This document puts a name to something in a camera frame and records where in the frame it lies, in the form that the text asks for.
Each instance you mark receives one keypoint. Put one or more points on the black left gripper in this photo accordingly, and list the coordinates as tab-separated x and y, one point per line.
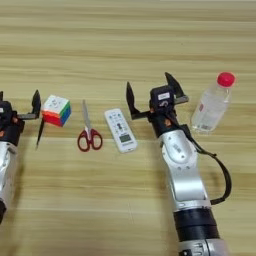
11	133

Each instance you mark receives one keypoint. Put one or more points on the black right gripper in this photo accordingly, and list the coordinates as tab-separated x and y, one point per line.
163	121

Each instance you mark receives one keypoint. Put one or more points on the black pen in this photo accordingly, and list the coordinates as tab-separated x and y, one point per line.
40	131

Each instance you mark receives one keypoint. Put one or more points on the colourful puzzle cube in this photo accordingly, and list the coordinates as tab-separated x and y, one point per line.
56	110

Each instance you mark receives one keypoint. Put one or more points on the white remote control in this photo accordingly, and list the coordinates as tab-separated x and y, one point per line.
120	131

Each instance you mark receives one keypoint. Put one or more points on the clear bottle red cap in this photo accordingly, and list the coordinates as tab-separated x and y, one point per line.
210	106

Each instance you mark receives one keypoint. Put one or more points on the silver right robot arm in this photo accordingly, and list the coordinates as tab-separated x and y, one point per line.
183	166

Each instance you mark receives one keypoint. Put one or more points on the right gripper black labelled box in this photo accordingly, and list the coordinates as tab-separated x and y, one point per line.
162	96

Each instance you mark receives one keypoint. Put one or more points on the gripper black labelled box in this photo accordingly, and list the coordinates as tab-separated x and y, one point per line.
162	96
5	111

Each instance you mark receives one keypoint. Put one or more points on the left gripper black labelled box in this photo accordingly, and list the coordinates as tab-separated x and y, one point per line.
5	111

